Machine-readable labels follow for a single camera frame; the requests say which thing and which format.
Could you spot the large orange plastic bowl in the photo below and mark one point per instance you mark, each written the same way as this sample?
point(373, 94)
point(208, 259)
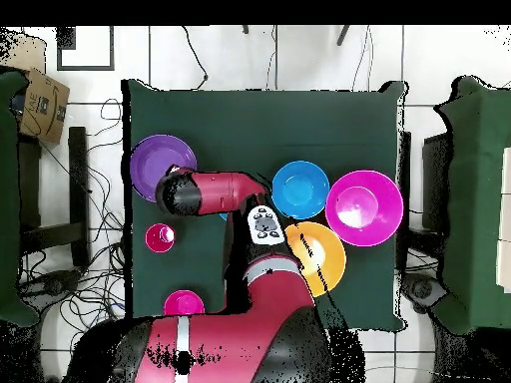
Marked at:
point(331, 255)

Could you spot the purple plastic bowl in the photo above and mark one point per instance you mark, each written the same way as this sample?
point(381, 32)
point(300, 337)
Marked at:
point(155, 157)

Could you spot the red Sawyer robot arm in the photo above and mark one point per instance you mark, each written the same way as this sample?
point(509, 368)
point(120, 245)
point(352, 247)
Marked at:
point(223, 191)

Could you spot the black computer tower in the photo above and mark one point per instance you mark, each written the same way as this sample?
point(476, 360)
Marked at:
point(437, 179)

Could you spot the blue plastic bowl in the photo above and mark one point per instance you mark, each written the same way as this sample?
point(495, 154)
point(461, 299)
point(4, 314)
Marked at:
point(300, 190)

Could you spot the dark green tablecloth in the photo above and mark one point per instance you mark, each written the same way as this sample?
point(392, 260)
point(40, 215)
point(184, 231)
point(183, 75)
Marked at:
point(259, 119)

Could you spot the red plastic cup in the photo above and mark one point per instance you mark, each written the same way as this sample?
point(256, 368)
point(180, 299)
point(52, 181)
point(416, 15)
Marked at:
point(156, 241)

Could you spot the large pink plastic bowl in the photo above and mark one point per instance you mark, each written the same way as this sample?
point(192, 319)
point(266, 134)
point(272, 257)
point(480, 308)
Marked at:
point(364, 207)

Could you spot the small red plastic bowl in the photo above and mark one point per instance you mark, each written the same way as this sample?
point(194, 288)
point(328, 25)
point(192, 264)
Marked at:
point(183, 303)

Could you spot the green cloth covered side table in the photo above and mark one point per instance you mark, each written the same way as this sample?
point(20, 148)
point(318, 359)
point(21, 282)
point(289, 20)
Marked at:
point(479, 199)
point(8, 199)

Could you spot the printed cardboard box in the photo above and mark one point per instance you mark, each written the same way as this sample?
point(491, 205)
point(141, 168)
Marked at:
point(44, 107)

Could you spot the plain cardboard box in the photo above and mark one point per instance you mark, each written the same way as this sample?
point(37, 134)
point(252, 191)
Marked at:
point(24, 52)

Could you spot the dark wooden stool frame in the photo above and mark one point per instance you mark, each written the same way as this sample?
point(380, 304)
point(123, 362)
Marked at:
point(78, 179)
point(405, 179)

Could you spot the black square frame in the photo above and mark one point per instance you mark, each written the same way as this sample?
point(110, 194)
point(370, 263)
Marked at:
point(58, 60)

